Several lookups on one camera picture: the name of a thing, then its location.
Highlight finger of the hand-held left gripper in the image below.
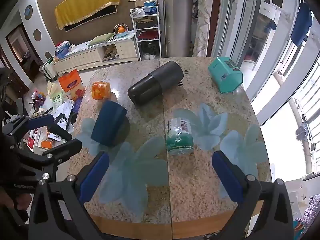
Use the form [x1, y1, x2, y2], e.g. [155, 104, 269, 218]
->
[1, 115, 73, 142]
[15, 138, 83, 180]

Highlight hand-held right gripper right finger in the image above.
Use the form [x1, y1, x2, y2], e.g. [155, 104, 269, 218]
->
[212, 151, 294, 240]

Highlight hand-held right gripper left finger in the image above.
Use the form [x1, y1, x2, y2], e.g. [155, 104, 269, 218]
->
[29, 151, 110, 240]

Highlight dark blue cup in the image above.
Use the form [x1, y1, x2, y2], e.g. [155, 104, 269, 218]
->
[90, 100, 128, 147]

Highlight person's left hand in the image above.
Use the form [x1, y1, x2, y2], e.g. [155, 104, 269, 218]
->
[0, 189, 32, 214]

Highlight pile of papers and packets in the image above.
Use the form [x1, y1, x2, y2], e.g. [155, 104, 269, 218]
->
[24, 81, 84, 155]

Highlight orange carton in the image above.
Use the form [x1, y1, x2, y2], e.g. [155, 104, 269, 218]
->
[58, 69, 84, 100]

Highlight white suitcase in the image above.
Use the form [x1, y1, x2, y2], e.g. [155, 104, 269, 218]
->
[41, 57, 58, 82]

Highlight green label plastic bottle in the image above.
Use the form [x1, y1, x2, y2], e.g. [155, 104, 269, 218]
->
[166, 118, 194, 155]

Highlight orange plastic jar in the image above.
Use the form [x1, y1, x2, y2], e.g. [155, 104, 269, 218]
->
[91, 81, 111, 101]

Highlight dark slippers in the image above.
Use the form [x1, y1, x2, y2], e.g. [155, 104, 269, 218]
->
[295, 123, 309, 140]

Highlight white low cabinet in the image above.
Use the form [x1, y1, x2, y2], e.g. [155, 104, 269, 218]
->
[54, 31, 139, 75]

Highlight green cushion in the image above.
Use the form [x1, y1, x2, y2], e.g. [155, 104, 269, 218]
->
[88, 33, 116, 47]

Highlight teal box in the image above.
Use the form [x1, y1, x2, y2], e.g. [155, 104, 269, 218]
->
[208, 57, 244, 94]

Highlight black thermos flask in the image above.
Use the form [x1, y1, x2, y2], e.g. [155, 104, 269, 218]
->
[127, 61, 184, 105]

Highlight fruit bowl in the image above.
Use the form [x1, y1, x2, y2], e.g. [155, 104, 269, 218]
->
[113, 24, 129, 39]

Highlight yellow cloth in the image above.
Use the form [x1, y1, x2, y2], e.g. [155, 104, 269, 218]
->
[55, 0, 121, 31]

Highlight white metal shelf rack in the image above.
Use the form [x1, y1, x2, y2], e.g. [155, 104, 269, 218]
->
[130, 5, 162, 61]

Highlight blue and white box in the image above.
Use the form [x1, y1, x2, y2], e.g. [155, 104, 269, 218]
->
[144, 1, 159, 15]

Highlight patterned curtain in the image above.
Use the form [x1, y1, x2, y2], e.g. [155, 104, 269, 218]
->
[192, 0, 215, 58]

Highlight grey standing air conditioner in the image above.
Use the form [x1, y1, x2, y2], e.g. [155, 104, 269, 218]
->
[164, 0, 195, 58]

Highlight hanging blue garment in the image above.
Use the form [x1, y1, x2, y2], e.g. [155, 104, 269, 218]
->
[290, 1, 313, 47]

